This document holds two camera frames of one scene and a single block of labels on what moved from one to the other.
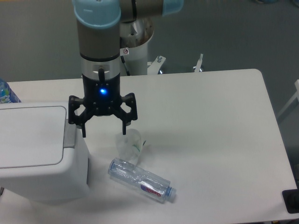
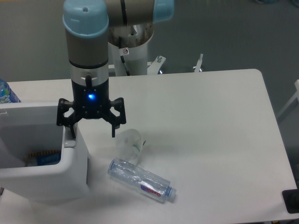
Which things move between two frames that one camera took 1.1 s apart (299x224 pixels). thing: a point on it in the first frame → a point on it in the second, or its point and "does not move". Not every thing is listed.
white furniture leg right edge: (296, 96) does not move
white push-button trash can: (43, 157) does not move
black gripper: (103, 97) → (92, 101)
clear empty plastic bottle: (141, 181) does not move
